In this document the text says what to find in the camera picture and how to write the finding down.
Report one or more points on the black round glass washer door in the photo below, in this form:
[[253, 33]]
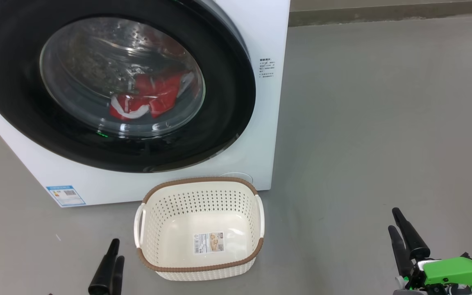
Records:
[[228, 102]]

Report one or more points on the white barcode label sticker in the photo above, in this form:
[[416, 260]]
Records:
[[208, 242]]

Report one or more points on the cream basket with brown rim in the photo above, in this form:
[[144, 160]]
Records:
[[170, 246]]

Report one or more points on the round white filter cover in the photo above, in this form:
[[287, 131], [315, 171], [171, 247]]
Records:
[[240, 177]]

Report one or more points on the white front-load washing machine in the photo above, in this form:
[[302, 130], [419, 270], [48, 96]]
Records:
[[244, 135]]

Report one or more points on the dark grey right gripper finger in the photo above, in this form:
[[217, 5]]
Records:
[[400, 254], [414, 239]]

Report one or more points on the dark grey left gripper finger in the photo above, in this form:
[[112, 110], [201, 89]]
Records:
[[104, 274], [118, 278]]

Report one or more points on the blue white energy label sticker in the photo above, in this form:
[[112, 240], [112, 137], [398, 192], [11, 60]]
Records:
[[66, 196]]

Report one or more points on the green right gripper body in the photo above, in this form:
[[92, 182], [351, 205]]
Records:
[[453, 274]]

